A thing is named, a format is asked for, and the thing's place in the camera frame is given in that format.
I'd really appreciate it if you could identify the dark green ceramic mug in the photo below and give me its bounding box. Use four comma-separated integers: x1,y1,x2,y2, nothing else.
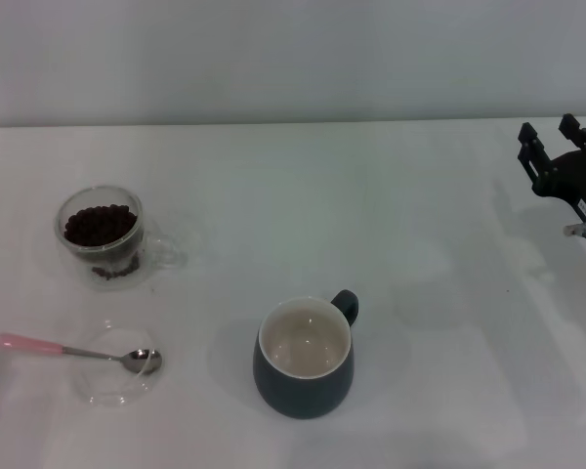
252,288,361,420

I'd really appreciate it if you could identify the pile of coffee beans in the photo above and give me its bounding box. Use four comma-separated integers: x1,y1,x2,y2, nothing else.
63,203,141,282

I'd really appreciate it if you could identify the clear glass saucer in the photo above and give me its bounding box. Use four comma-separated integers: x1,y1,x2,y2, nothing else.
67,320,170,409

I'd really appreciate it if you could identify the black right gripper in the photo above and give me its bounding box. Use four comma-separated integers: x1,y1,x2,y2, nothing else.
517,112,586,219

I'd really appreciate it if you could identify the right gripper silver cable connector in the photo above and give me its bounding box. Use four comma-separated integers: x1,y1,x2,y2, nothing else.
565,220,586,264

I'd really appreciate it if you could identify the pink-handled metal spoon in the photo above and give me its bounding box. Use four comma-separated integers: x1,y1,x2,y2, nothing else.
0,332,163,376

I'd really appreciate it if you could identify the clear double-wall glass cup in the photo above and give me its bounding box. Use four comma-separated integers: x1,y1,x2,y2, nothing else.
53,184,187,294

